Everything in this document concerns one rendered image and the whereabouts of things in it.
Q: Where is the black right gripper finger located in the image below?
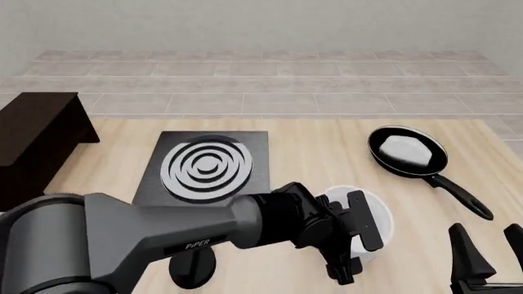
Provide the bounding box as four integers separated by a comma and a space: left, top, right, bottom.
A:
448, 223, 498, 279
503, 223, 523, 274

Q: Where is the dark brown wooden cabinet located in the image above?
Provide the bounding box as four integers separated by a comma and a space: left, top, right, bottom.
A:
0, 91, 101, 213

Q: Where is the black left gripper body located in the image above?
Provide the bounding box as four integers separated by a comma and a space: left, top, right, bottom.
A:
315, 194, 364, 287

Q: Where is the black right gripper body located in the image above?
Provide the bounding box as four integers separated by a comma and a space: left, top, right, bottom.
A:
448, 269, 523, 294

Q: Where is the black frying pan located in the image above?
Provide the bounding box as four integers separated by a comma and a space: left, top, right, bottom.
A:
367, 125, 494, 221

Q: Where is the white bowl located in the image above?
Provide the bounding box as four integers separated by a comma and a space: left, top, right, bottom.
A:
321, 184, 395, 265

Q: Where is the flat black stove plate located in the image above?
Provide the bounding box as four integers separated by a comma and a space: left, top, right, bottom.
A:
132, 130, 272, 207

